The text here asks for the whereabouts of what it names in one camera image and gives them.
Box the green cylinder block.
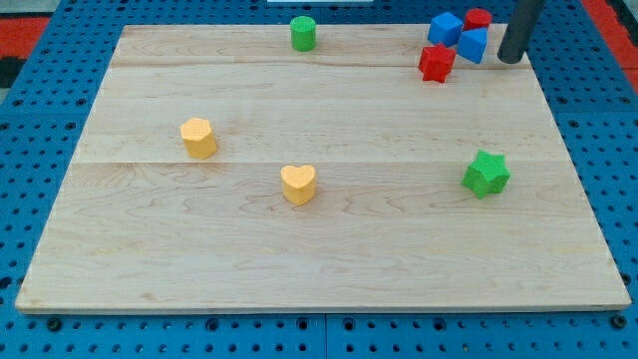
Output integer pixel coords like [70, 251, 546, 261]
[289, 16, 316, 52]

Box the wooden board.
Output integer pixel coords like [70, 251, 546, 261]
[16, 24, 631, 314]

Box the red cylinder block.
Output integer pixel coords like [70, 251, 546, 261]
[463, 8, 492, 31]

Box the blue wedge block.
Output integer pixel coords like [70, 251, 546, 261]
[457, 28, 487, 64]

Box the yellow heart block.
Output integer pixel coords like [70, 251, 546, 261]
[280, 165, 317, 205]

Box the blue cube block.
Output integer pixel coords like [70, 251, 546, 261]
[428, 12, 464, 47]

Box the red star block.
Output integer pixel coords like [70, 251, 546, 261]
[419, 43, 457, 83]

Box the yellow hexagon block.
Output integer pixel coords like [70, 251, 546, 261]
[179, 118, 217, 160]

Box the green star block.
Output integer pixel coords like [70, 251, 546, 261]
[462, 150, 510, 198]

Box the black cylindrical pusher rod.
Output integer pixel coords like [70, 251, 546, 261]
[497, 0, 545, 64]

